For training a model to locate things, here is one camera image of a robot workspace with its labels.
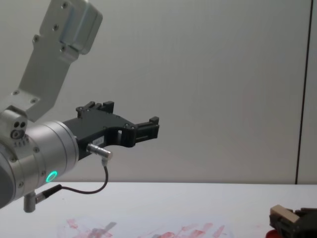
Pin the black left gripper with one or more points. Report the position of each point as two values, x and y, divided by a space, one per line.
99 126

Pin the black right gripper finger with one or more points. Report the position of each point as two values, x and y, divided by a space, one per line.
284 218
308 220

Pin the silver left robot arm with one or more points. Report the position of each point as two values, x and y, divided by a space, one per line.
49 141

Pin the small red round object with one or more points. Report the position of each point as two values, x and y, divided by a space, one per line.
272 234

